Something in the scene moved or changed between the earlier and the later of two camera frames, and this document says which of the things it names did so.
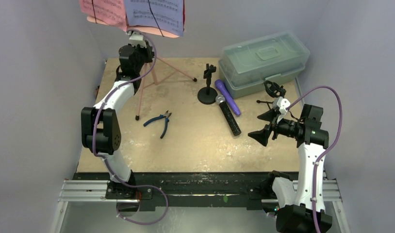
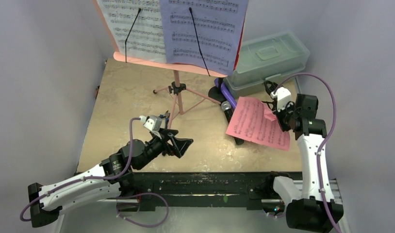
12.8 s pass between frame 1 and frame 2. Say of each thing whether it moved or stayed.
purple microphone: stayed
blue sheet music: moved
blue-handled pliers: stayed
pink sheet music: moved
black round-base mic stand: moved
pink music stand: moved
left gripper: moved
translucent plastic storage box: stayed
